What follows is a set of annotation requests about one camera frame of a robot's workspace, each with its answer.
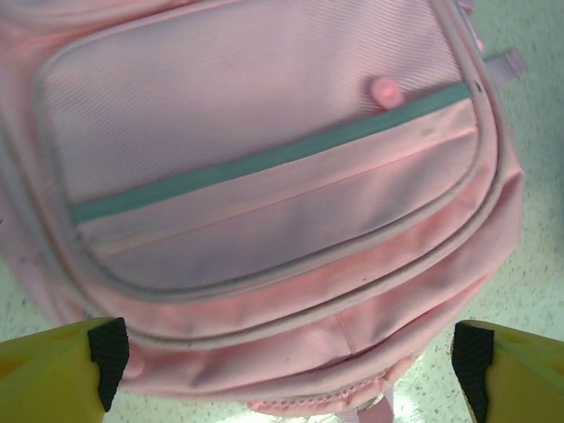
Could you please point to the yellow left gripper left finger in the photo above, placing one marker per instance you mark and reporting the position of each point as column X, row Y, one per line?
column 48, row 374

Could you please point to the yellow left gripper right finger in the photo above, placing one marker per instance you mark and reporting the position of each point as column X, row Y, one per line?
column 524, row 379

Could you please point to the pink student backpack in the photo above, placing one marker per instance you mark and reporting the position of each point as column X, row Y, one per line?
column 264, row 176

